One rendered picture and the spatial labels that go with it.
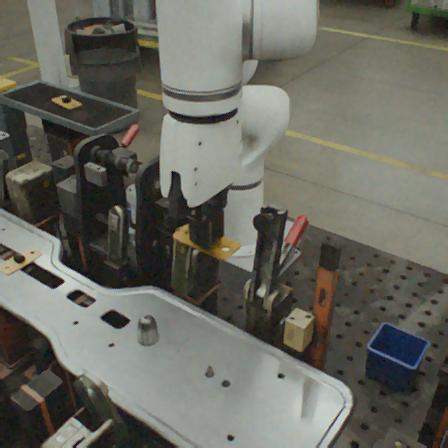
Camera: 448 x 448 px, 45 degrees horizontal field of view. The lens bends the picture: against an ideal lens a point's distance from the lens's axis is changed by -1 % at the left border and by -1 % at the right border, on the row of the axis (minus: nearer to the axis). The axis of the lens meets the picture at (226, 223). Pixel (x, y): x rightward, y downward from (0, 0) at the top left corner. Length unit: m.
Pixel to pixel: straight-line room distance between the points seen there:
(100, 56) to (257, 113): 2.63
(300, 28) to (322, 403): 0.52
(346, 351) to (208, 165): 0.82
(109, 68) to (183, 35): 3.31
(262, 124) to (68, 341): 0.63
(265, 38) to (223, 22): 0.04
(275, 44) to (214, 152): 0.13
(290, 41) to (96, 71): 3.35
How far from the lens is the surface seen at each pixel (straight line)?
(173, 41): 0.53
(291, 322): 0.84
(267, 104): 1.23
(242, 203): 1.34
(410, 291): 1.52
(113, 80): 3.87
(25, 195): 1.24
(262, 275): 0.87
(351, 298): 1.45
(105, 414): 0.75
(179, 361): 0.87
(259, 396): 0.82
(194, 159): 0.57
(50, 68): 4.94
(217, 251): 0.66
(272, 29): 0.52
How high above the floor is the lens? 1.65
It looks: 34 degrees down
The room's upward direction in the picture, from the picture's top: straight up
